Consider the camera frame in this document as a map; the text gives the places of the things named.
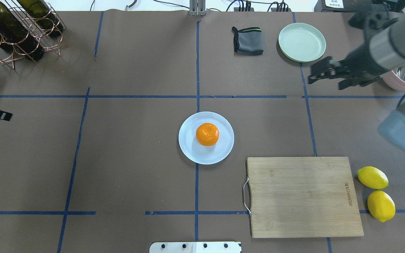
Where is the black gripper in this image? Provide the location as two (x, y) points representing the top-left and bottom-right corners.
(307, 45), (386, 91)

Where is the orange fruit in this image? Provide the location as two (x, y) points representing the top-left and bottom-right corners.
(195, 122), (220, 146)

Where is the white round plate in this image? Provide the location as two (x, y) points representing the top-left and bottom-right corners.
(178, 111), (235, 165)

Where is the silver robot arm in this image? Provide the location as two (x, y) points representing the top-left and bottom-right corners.
(307, 12), (405, 152)

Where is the light green plate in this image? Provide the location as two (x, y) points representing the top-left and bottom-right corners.
(278, 22), (327, 63)

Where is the pink bowl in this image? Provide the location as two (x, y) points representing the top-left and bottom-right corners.
(382, 69), (405, 92)

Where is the dark wine bottle upper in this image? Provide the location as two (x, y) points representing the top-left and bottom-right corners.
(0, 1), (44, 62)

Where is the grey folded cloth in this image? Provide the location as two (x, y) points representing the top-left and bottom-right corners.
(232, 27), (264, 56)

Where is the lower yellow lemon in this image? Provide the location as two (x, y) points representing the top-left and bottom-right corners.
(357, 166), (389, 190)

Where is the yellow lemon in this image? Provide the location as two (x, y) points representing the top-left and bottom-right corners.
(357, 166), (389, 190)
(367, 189), (396, 223)

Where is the wooden cutting board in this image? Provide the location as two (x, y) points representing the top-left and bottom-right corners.
(246, 157), (364, 238)

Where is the upper yellow lemon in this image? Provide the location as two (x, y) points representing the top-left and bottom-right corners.
(367, 189), (396, 223)

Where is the copper wire bottle rack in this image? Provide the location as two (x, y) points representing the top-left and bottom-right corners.
(0, 0), (70, 69)

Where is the aluminium frame post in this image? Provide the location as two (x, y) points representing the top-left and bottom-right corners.
(189, 0), (207, 16)

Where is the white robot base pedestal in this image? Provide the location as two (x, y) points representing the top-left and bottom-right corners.
(149, 241), (242, 253)

